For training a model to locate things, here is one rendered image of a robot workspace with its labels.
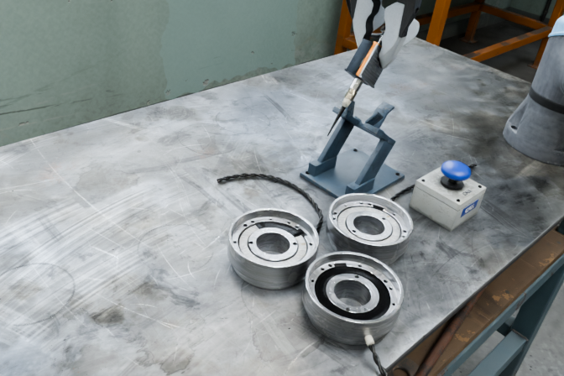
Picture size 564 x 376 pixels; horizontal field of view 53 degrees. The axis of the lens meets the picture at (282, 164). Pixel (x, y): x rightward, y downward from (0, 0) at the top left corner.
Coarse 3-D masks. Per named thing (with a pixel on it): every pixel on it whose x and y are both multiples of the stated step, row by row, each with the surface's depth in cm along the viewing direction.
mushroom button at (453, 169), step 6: (444, 162) 78; (450, 162) 77; (456, 162) 77; (444, 168) 76; (450, 168) 76; (456, 168) 76; (462, 168) 76; (468, 168) 77; (444, 174) 76; (450, 174) 76; (456, 174) 75; (462, 174) 75; (468, 174) 76; (450, 180) 77; (456, 180) 77
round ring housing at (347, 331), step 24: (312, 264) 62; (360, 264) 65; (384, 264) 63; (312, 288) 61; (336, 288) 62; (360, 288) 63; (312, 312) 58; (360, 312) 58; (336, 336) 58; (360, 336) 57
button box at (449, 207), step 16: (432, 176) 79; (416, 192) 79; (432, 192) 77; (448, 192) 76; (464, 192) 77; (480, 192) 77; (416, 208) 79; (432, 208) 77; (448, 208) 75; (464, 208) 76; (448, 224) 76
